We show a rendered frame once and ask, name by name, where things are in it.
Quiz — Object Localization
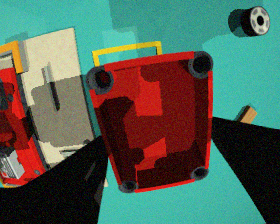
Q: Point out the black toy tyre with grey hub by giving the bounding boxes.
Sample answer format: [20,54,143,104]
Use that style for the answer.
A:
[240,6,270,37]

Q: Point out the red hollow shell with corner bosses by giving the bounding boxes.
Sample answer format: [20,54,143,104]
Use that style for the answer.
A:
[85,51,213,193]

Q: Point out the tan rectangular block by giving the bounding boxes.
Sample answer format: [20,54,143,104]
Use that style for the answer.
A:
[237,105,257,124]

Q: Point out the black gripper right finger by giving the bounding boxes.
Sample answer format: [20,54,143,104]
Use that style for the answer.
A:
[211,117,280,224]

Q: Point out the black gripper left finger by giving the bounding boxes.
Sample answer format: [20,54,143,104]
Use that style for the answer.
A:
[0,135,109,224]

